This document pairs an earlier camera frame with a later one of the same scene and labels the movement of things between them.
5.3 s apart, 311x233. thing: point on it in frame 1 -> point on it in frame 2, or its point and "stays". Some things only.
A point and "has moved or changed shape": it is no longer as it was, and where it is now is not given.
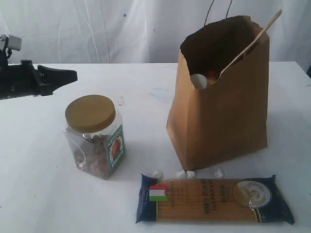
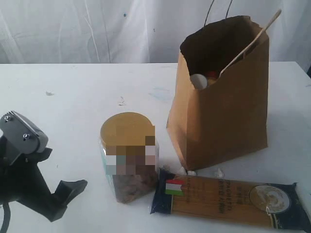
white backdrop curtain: (143, 31) stays
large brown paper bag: (228, 119) stays
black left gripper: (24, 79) -> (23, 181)
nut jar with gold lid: (95, 133) -> (131, 154)
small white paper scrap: (121, 103) stays
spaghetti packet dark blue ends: (254, 200) has moved or changed shape
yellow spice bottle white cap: (200, 81) stays
